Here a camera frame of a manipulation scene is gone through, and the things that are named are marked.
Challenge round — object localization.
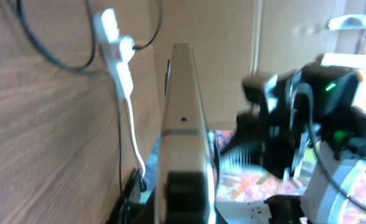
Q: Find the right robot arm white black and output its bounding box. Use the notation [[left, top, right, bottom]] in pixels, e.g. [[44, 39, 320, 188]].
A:
[[214, 62, 366, 223]]

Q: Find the white USB charger adapter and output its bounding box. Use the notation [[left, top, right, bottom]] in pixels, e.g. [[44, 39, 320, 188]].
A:
[[115, 35, 135, 63]]

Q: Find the cardboard box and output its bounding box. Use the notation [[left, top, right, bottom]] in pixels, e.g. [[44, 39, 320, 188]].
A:
[[150, 0, 366, 129]]

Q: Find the black USB charging cable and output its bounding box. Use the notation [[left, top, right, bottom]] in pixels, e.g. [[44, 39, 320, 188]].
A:
[[14, 0, 165, 200]]

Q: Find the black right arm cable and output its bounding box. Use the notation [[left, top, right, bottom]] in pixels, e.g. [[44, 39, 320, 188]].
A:
[[294, 83, 366, 218]]

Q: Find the white power strip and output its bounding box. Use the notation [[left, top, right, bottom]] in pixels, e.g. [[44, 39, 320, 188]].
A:
[[93, 8, 134, 99]]

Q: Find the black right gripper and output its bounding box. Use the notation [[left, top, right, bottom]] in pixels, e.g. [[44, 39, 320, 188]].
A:
[[220, 73, 302, 179]]

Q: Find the black Samsung Galaxy phone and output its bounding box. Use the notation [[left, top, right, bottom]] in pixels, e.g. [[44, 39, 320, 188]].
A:
[[154, 43, 216, 223]]

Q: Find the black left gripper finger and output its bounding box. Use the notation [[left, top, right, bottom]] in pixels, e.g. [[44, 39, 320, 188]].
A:
[[165, 172, 208, 224]]

